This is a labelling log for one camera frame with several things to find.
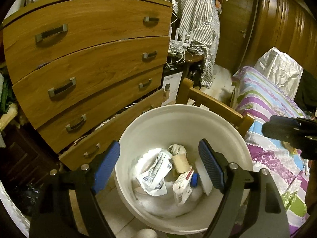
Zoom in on white plastic bag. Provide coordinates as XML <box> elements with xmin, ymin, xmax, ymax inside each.
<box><xmin>132</xmin><ymin>166</ymin><xmax>203</xmax><ymax>219</ymax></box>

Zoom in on beige cloth roll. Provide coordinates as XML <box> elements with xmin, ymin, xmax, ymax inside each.
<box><xmin>171</xmin><ymin>154</ymin><xmax>191</xmax><ymax>174</ymax></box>

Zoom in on white plastic bucket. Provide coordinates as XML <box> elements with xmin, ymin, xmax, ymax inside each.
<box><xmin>115</xmin><ymin>105</ymin><xmax>253</xmax><ymax>235</ymax></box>

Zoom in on black clothes pile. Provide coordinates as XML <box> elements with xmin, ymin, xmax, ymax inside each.
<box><xmin>294</xmin><ymin>70</ymin><xmax>317</xmax><ymax>113</ymax></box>

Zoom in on blue bottle cap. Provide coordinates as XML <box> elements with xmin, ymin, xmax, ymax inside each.
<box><xmin>190</xmin><ymin>173</ymin><xmax>199</xmax><ymax>187</ymax></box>

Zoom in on floral purple striped bedsheet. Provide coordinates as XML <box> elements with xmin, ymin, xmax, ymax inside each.
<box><xmin>231</xmin><ymin>65</ymin><xmax>314</xmax><ymax>235</ymax></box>

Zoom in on dark wooden wardrobe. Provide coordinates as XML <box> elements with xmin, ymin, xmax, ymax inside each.
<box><xmin>242</xmin><ymin>0</ymin><xmax>316</xmax><ymax>76</ymax></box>

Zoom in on white cardboard box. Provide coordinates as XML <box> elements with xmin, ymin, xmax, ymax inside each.
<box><xmin>162</xmin><ymin>72</ymin><xmax>182</xmax><ymax>106</ymax></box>

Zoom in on white red medicine box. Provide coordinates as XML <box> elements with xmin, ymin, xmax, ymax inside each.
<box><xmin>173</xmin><ymin>168</ymin><xmax>194</xmax><ymax>205</ymax></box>

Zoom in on wooden chest of drawers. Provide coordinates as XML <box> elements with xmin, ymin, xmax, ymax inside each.
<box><xmin>2</xmin><ymin>0</ymin><xmax>173</xmax><ymax>170</ymax></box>

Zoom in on dark wooden door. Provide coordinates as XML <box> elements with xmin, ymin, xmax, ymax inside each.
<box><xmin>215</xmin><ymin>0</ymin><xmax>255</xmax><ymax>74</ymax></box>

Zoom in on striped grey white shirt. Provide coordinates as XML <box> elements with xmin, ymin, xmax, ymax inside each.
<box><xmin>170</xmin><ymin>0</ymin><xmax>220</xmax><ymax>88</ymax></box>

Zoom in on white cables and chargers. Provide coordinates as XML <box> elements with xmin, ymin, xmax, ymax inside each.
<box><xmin>164</xmin><ymin>12</ymin><xmax>201</xmax><ymax>70</ymax></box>

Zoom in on white blue wrapper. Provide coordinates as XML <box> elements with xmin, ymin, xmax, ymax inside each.
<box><xmin>134</xmin><ymin>148</ymin><xmax>173</xmax><ymax>197</ymax></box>

